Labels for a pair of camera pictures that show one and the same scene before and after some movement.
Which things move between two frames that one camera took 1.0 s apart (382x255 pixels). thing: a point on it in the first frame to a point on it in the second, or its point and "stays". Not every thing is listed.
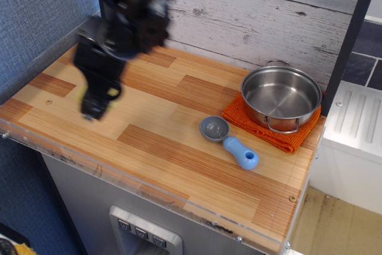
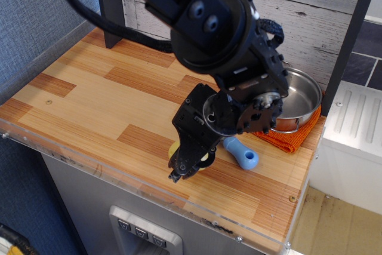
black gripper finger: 94,105 to 175,176
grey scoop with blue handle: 215,128 stays
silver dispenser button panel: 133,234 stays
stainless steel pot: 280,97 stays
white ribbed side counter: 348,165 stays
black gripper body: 101,52 to 195,138
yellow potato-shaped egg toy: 112,104 to 176,144
